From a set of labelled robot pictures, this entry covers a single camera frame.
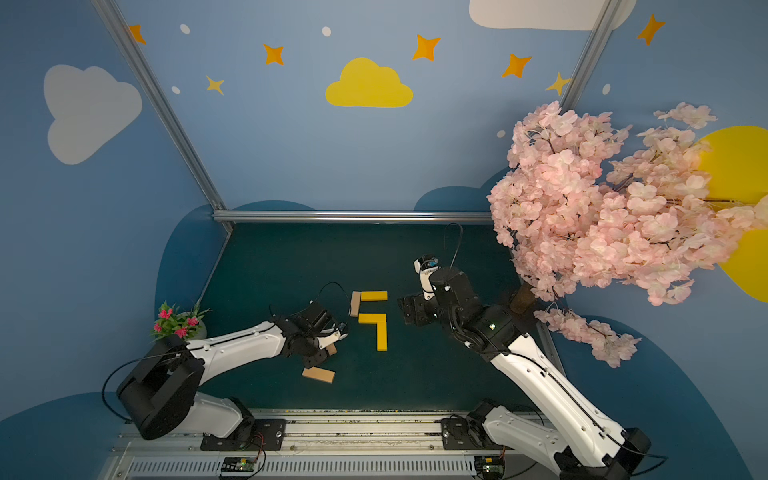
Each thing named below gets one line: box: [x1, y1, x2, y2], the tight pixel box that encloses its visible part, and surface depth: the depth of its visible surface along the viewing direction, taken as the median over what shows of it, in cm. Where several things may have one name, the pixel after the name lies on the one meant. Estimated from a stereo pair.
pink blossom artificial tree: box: [486, 101, 768, 365], surface depth 58 cm
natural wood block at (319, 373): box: [302, 366, 336, 384], surface depth 85 cm
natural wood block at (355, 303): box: [350, 291, 361, 317], surface depth 102 cm
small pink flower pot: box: [151, 286, 211, 342], surface depth 81 cm
